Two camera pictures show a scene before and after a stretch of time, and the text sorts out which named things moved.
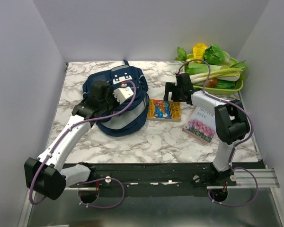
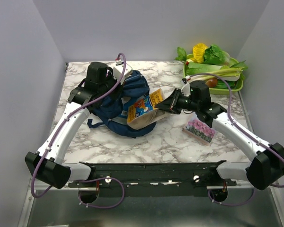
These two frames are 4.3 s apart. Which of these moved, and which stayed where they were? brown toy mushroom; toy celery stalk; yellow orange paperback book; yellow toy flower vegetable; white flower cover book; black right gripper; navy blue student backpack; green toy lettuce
Moved: yellow orange paperback book; black right gripper; navy blue student backpack
Stayed: toy celery stalk; brown toy mushroom; green toy lettuce; yellow toy flower vegetable; white flower cover book
